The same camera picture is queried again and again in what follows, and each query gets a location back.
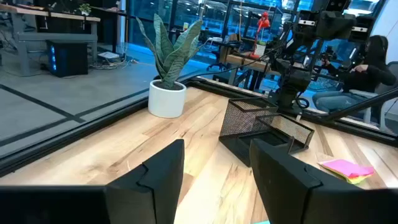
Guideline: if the snake plant in white pot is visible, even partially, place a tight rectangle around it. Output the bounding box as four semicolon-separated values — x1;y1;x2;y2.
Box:
136;13;205;119

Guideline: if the black mesh desk organizer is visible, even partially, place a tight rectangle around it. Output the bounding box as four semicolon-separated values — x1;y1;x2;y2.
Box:
218;97;315;168

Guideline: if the small potted plant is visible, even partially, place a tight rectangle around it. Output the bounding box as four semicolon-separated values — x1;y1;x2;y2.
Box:
78;2;93;16

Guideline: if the black computer tower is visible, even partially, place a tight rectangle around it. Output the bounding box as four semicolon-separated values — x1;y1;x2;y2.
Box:
46;39;90;78

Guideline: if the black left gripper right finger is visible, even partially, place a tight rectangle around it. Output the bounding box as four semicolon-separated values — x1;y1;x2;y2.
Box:
250;139;364;224

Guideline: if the red desk lamp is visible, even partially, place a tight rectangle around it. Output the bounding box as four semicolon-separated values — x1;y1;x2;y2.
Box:
250;11;271;60

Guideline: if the black aluminium table frame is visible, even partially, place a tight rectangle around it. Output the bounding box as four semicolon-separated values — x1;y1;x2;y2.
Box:
0;76;398;178

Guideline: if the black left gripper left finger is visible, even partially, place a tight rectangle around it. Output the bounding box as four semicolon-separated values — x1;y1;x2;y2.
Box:
105;139;185;224

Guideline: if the grey office chair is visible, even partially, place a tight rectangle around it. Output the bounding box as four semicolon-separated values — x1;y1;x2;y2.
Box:
349;61;398;130

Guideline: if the wooden work table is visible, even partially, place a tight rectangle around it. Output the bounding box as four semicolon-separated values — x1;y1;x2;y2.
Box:
225;54;280;91

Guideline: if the pink rainbow sticky note pad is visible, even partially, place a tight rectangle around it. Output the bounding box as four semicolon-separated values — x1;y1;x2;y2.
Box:
317;159;376;185

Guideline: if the person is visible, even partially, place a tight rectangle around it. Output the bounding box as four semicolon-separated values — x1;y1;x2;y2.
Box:
312;34;397;113

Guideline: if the wooden top desk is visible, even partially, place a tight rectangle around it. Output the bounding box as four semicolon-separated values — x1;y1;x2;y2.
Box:
0;3;101;75

